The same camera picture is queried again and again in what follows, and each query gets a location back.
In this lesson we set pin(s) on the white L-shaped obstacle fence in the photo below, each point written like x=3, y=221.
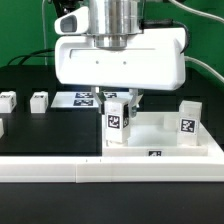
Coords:
x=102, y=168

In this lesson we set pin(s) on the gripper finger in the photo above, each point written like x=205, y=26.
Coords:
x=99, y=97
x=136, y=95

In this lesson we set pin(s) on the white square table top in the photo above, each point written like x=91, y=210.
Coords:
x=157, y=134

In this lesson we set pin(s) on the white block at left edge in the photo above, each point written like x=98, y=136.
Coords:
x=1, y=128

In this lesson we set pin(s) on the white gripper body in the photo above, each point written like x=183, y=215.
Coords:
x=152, y=60

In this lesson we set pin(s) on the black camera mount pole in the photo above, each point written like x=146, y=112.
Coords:
x=63, y=7

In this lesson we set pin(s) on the white marker plate with tags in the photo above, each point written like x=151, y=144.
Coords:
x=82, y=99

